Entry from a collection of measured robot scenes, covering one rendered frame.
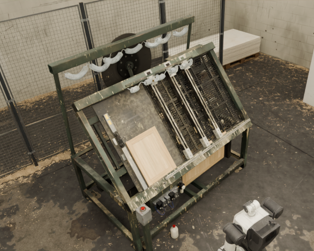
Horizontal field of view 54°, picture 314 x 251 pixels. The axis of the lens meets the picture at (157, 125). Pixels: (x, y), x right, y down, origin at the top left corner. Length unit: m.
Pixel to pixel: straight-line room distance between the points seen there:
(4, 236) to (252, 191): 3.51
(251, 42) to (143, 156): 5.72
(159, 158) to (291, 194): 2.09
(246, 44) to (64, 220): 6.10
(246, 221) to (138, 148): 1.51
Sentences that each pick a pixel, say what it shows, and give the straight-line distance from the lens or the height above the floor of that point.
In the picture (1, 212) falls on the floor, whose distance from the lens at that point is 5.20.
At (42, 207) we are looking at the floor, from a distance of 4.96.
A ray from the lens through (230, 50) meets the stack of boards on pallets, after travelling 8.06.
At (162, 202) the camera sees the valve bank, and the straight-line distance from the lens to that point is 3.54.
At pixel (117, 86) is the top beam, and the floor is 1.86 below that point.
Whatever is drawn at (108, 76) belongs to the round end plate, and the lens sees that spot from 3.90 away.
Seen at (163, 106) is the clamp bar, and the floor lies 1.50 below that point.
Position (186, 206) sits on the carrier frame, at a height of 0.18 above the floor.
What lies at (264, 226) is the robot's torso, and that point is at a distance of 2.61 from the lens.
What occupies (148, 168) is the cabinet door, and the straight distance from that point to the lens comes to 3.53.
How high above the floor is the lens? 3.40
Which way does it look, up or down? 34 degrees down
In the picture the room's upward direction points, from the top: 6 degrees counter-clockwise
